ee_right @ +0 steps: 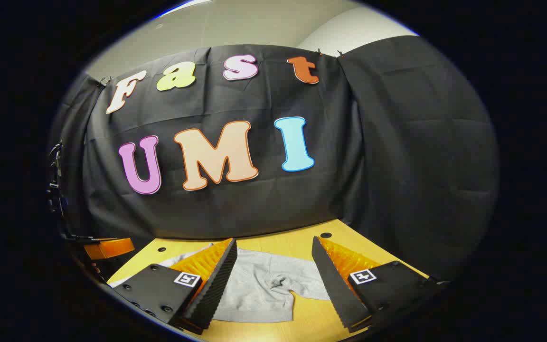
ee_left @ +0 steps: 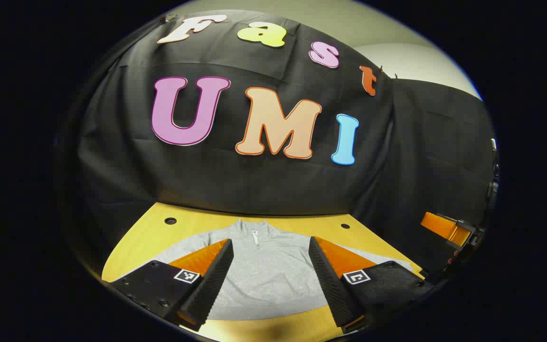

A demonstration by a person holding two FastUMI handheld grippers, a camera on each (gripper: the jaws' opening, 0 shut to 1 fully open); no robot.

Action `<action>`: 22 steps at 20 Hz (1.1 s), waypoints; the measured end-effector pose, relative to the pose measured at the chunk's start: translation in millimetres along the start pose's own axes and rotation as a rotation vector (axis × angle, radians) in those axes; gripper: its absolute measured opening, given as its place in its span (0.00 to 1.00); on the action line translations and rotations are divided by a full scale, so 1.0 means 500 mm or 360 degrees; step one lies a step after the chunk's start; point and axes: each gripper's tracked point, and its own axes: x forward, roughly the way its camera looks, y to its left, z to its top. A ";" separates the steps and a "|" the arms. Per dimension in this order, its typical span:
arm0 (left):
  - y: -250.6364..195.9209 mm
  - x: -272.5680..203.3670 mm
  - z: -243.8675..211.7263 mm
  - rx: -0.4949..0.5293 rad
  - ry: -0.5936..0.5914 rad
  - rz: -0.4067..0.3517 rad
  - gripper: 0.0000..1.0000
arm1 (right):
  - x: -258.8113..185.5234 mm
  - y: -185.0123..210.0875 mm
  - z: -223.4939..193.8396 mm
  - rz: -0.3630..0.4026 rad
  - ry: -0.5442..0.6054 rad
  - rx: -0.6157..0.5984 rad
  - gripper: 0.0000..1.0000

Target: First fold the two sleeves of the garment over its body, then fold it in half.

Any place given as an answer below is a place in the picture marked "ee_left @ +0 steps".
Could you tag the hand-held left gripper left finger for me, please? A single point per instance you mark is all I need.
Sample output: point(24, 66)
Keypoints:
point(212, 281)

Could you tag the grey zip-neck sweatshirt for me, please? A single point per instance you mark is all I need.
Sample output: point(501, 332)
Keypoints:
point(268, 270)

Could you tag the black backdrop cloth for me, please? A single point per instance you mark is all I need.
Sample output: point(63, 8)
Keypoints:
point(254, 185)

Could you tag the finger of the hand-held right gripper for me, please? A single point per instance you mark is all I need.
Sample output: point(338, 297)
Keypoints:
point(444, 228)

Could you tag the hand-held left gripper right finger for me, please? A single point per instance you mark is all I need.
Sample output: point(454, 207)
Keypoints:
point(331, 285)

